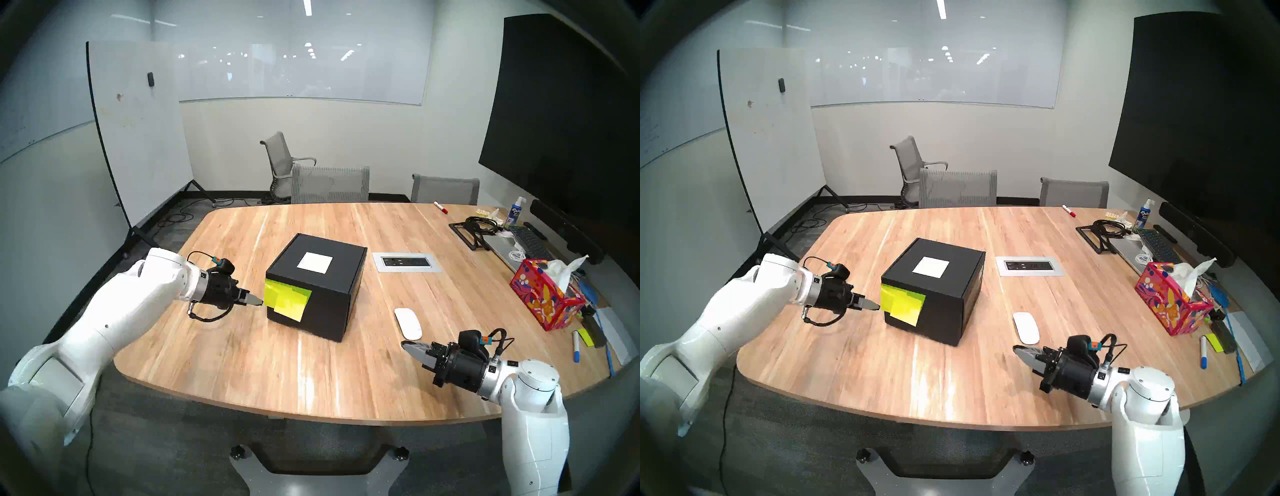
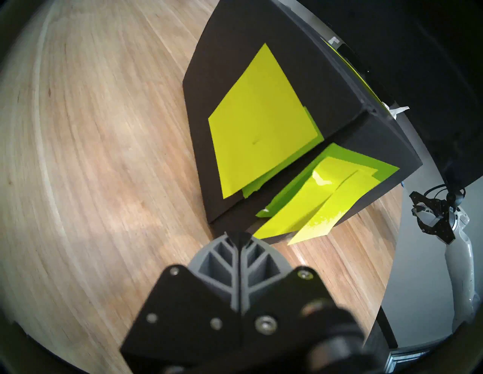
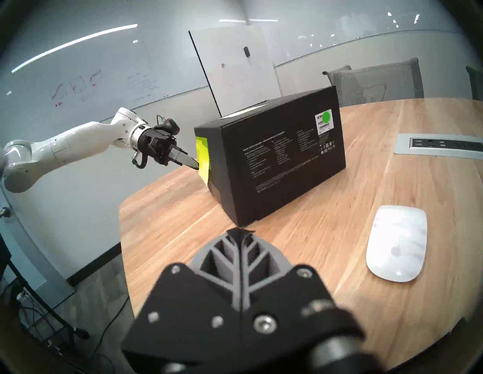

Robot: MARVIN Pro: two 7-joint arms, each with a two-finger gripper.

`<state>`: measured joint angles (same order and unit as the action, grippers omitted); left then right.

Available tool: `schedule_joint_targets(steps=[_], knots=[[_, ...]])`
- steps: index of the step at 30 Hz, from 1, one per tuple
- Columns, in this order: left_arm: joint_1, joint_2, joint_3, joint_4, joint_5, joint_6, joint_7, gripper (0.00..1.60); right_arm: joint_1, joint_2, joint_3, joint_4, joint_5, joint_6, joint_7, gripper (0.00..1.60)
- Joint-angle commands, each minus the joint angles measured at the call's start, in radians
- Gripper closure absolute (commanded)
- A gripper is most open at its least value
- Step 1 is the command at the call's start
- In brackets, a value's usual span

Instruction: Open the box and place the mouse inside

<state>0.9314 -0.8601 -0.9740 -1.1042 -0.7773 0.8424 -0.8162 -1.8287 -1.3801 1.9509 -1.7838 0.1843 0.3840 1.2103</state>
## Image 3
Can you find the glass wall whiteboard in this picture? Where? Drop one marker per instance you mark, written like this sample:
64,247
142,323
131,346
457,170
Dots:
358,22

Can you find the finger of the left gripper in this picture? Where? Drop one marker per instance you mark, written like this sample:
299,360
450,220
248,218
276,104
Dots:
183,163
185,155

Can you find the white computer mouse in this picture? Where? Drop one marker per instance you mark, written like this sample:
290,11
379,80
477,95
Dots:
398,243

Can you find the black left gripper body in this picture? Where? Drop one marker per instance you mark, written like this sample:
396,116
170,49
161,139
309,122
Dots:
156,145

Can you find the black equipment cart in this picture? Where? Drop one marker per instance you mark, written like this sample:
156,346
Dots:
34,309

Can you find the black cardboard box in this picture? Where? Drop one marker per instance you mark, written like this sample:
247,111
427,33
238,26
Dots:
279,158

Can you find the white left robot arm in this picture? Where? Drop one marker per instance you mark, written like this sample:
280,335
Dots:
75,141

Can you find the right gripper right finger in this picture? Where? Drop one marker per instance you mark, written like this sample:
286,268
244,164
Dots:
286,298

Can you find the silver table power panel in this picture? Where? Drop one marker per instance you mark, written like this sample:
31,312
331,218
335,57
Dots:
437,145

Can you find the rolling whiteboard on stand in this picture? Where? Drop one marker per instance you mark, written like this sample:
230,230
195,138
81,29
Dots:
237,71

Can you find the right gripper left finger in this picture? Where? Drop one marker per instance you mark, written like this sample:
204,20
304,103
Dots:
188,320

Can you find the gray mesh office chair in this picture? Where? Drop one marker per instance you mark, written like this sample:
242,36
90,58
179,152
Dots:
381,83

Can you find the pale square sticky note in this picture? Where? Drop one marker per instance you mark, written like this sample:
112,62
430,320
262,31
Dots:
241,112

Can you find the yellow sticky note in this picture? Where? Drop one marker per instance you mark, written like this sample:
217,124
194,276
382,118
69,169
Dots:
204,171

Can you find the lime green sticky note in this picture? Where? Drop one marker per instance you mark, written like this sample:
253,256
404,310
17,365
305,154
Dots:
202,141

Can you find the gray plain-back office chair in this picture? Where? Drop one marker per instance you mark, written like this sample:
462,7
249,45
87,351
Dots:
475,83

